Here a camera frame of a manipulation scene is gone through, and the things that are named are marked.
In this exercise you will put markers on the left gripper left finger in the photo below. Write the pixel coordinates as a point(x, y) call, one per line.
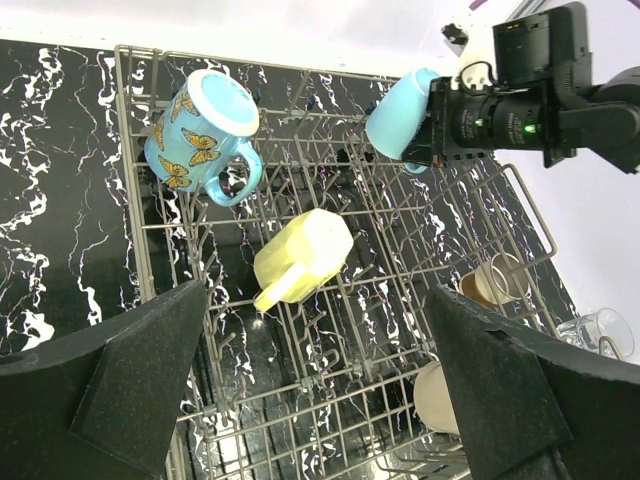
point(102, 402)

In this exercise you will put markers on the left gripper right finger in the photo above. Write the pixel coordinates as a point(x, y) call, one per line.
point(530, 406)

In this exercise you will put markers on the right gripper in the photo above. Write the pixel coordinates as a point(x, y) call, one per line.
point(462, 126)

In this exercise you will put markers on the light blue mug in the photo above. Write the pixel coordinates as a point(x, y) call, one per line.
point(394, 122)

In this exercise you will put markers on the beige paper cup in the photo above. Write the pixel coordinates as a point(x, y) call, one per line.
point(432, 401)

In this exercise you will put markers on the yellow-green mug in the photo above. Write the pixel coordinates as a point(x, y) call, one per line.
point(309, 251)

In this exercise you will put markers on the blue butterfly mug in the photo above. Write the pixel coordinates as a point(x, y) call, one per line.
point(209, 123)

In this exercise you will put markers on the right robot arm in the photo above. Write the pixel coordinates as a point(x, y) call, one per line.
point(604, 120)

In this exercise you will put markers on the clear glass cup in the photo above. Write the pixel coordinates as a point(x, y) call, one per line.
point(604, 332)

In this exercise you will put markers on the steel brown tumbler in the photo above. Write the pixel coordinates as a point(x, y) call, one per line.
point(495, 282)

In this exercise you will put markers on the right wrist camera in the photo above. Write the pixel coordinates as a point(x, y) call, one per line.
point(535, 47)

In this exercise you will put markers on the grey wire dish rack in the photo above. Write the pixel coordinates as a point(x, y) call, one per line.
point(321, 389)

